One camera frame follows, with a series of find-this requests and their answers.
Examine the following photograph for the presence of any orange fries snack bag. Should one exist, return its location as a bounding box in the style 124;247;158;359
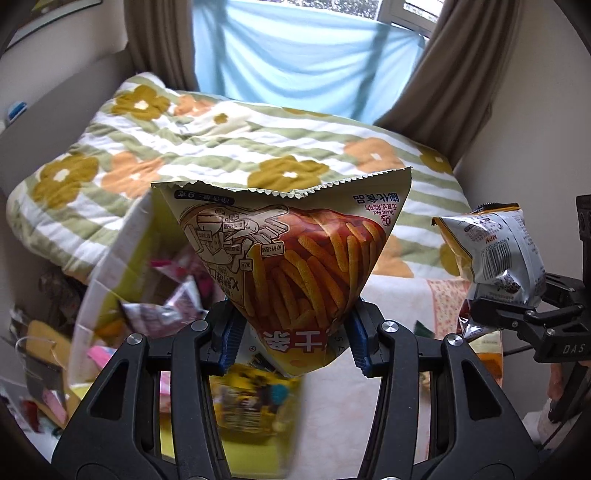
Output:
155;157;412;377

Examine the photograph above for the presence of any silver barcode snack bag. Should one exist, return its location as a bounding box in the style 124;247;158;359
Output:
432;203;546;341

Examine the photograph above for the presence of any yellow black snack bag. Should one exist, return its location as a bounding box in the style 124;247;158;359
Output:
209;364;304;444

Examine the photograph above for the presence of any purple snack bag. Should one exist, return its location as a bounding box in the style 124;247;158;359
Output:
119;276;207;338

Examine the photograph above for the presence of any green cardboard box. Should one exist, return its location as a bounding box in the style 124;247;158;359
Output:
67;190;301;479

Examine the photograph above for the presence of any floral striped quilt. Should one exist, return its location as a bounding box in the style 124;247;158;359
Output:
6;73;469;281

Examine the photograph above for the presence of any brown right curtain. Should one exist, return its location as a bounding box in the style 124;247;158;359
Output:
375;0;523;166

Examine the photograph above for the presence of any brown curtain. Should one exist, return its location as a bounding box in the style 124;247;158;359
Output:
375;0;523;166
123;0;198;91

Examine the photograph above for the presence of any light blue window cloth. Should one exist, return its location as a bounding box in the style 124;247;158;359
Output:
192;1;426;124

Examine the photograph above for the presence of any grey headboard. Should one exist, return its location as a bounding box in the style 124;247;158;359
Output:
1;49;135;196

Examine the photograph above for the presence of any blue white item on headboard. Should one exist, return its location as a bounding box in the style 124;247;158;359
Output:
6;101;28;125

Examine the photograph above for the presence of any brown left curtain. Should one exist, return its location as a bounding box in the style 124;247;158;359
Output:
123;0;198;91

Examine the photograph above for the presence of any framed houses picture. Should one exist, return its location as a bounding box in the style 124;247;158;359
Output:
7;0;103;49

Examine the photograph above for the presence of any window frame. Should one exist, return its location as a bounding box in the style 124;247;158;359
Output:
377;0;444;38

